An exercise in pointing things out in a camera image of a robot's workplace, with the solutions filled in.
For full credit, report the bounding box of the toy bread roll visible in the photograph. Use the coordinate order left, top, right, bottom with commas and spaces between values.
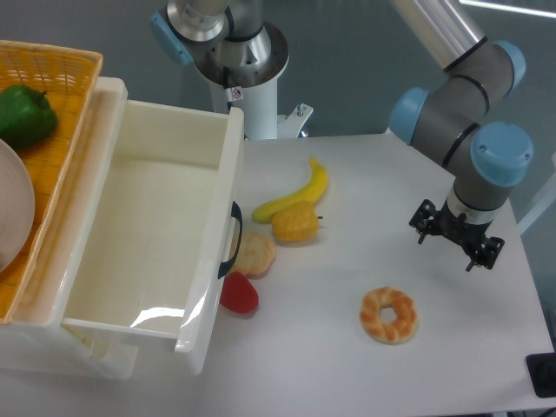
230, 232, 275, 276

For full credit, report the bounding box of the white drawer cabinet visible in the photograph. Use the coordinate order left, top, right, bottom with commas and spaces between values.
1, 77, 138, 379

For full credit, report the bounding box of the black drawer handle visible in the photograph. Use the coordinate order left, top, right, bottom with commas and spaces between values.
217, 201, 243, 279

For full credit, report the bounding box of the white plastic drawer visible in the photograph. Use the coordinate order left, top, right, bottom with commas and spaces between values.
63, 101, 244, 375

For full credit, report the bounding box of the red toy pepper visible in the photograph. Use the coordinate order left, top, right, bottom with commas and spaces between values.
220, 272, 259, 314

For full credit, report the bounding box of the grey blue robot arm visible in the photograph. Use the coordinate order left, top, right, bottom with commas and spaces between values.
150, 1, 533, 268

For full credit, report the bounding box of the beige plate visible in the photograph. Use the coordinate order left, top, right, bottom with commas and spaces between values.
0, 141, 35, 271

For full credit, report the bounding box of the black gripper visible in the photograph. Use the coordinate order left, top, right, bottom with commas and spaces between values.
408, 199, 505, 272

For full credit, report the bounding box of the yellow toy bell pepper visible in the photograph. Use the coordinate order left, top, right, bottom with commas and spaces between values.
271, 201, 321, 242

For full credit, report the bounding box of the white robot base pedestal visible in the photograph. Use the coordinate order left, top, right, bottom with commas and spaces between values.
196, 22, 314, 140

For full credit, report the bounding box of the braided toy donut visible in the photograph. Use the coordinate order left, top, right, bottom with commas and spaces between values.
359, 287, 419, 345

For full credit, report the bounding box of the black device at table edge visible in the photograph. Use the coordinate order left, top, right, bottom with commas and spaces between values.
526, 353, 556, 398

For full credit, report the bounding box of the yellow toy banana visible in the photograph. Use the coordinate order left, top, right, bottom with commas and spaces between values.
251, 156, 328, 224

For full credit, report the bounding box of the orange woven basket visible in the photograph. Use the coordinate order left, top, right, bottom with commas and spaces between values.
1, 40, 103, 325

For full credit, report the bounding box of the green toy bell pepper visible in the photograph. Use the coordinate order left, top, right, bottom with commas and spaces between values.
1, 84, 58, 150

